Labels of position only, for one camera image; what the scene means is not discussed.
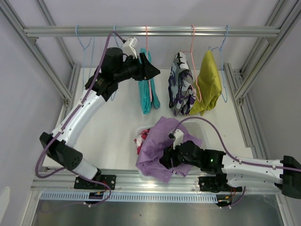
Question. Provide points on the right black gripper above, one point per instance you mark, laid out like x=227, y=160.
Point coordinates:
x=169, y=152

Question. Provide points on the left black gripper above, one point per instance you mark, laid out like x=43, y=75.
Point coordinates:
x=149, y=70

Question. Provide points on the teal trousers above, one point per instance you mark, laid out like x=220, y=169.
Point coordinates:
x=148, y=96

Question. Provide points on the pink camouflage trousers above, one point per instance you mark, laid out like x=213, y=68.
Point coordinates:
x=139, y=140

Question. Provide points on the grey purple camouflage trousers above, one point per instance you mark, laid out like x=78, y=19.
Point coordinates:
x=181, y=90

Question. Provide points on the pink hanger of teal trousers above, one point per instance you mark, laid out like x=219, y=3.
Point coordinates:
x=148, y=58

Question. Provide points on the blue hanger of purple trousers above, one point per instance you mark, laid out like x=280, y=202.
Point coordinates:
x=117, y=44

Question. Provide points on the pink hanger of camouflage trousers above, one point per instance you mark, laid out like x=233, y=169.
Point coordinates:
x=194, y=66

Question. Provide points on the light blue wire hanger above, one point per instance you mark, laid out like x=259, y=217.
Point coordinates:
x=84, y=49

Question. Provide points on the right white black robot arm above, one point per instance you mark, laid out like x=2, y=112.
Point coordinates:
x=283, y=175

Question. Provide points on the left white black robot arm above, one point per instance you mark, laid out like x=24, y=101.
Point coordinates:
x=115, y=67

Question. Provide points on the yellow trousers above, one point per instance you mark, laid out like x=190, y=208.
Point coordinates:
x=208, y=86

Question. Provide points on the blue hanger of yellow trousers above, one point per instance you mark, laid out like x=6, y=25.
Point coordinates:
x=220, y=49

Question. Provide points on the white plastic basket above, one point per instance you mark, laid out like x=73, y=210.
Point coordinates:
x=196, y=129

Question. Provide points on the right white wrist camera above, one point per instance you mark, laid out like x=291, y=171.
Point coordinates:
x=177, y=137

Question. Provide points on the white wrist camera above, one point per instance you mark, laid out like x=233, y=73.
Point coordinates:
x=177, y=137
x=129, y=46

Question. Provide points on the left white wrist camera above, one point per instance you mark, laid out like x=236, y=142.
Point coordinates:
x=129, y=46

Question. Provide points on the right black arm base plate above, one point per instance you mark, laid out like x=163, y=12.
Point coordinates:
x=219, y=184

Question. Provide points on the aluminium frame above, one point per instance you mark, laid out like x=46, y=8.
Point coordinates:
x=261, y=52

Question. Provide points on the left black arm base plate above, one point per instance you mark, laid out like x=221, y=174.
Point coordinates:
x=99, y=188

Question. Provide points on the aluminium hanging rail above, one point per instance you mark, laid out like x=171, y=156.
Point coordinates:
x=159, y=31

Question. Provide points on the white slotted cable duct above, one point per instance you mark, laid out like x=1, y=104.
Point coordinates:
x=128, y=197

